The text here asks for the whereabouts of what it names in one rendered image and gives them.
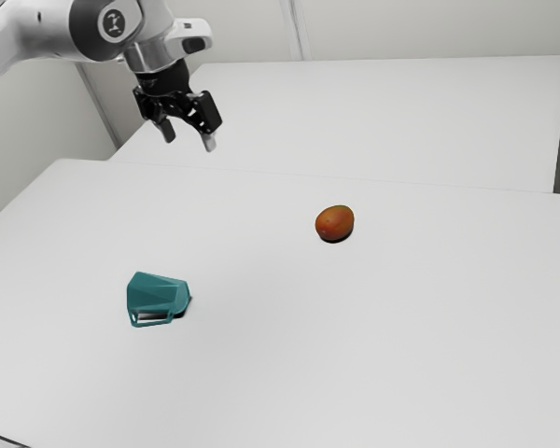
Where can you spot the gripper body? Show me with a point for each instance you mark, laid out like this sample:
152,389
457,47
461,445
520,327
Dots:
165,88

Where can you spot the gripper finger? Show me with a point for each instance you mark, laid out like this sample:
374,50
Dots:
208,119
166,129

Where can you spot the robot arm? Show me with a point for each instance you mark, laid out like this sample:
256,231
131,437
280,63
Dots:
37,32

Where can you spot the teal faceted mug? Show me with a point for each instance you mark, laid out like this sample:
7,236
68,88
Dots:
156,296

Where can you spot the red orange mango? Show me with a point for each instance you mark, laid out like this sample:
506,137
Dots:
334,222

